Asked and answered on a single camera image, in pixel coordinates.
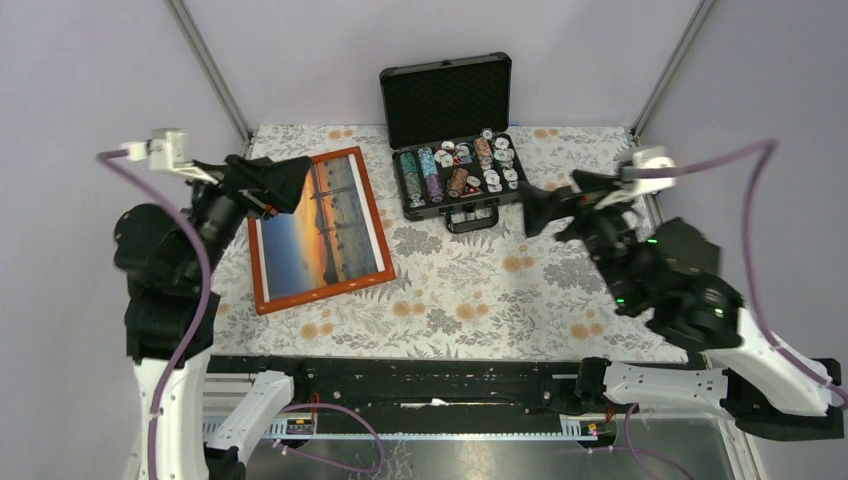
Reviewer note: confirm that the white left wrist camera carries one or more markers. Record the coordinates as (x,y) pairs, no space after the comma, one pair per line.
(167,150)

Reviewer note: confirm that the blue poker chip stack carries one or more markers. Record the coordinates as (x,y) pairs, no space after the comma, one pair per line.
(427,161)

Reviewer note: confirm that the black poker chip case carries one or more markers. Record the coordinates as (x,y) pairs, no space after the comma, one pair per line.
(445,105)

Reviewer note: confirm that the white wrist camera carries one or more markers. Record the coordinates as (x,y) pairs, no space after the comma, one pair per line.
(642,170)
(167,150)

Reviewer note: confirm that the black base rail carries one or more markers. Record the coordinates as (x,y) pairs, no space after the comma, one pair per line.
(441,397)

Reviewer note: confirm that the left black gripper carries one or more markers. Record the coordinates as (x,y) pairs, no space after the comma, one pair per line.
(277,182)

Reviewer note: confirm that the pink poker chip stack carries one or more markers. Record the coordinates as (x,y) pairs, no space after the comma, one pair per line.
(483,151)

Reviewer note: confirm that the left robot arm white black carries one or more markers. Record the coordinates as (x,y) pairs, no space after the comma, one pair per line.
(168,256)

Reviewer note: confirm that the purple poker chip stack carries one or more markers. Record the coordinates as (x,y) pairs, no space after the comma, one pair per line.
(434,188)

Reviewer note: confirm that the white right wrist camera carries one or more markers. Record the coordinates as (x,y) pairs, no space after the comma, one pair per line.
(642,170)

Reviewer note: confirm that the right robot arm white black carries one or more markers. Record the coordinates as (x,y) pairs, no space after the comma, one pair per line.
(672,279)

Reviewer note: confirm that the orange wooden picture frame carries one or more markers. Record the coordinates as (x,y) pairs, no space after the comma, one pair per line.
(384,265)

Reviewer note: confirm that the green poker chip stack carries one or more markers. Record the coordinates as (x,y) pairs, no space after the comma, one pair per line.
(411,178)

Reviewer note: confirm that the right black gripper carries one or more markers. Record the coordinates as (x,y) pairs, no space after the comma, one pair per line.
(540,205)

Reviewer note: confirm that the brown poker chip stack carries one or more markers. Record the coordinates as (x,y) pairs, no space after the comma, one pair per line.
(457,183)

